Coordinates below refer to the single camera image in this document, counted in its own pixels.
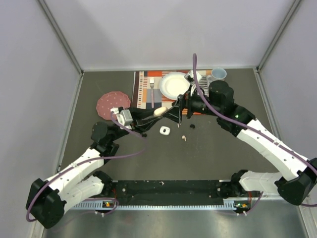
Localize white plate blue rim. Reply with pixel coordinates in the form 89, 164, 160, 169
159, 72, 190, 100

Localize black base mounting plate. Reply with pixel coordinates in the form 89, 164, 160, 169
104, 180, 236, 206

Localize fork with pink handle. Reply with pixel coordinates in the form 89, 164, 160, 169
150, 77, 155, 108

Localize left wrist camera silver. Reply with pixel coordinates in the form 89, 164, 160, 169
110, 108, 133, 129

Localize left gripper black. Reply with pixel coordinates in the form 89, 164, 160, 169
109, 107, 162, 142

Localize pink beige earbud charging case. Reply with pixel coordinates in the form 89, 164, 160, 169
153, 107, 168, 117

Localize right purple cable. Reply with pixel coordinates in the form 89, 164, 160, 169
192, 53, 317, 216

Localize colourful patchwork placemat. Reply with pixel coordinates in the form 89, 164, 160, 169
130, 70, 231, 117

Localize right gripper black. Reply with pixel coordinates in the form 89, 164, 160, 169
162, 84, 221, 124

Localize pink dotted plate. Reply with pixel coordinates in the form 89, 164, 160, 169
96, 91, 131, 120

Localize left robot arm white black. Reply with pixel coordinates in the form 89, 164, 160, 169
26, 107, 168, 229

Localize white earbud charging case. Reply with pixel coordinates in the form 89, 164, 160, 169
159, 126, 170, 136

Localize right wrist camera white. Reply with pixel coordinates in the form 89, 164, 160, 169
184, 69, 209, 96

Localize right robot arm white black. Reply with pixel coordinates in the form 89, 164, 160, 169
162, 81, 317, 205

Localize light blue mug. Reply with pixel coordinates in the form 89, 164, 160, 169
206, 67, 227, 83

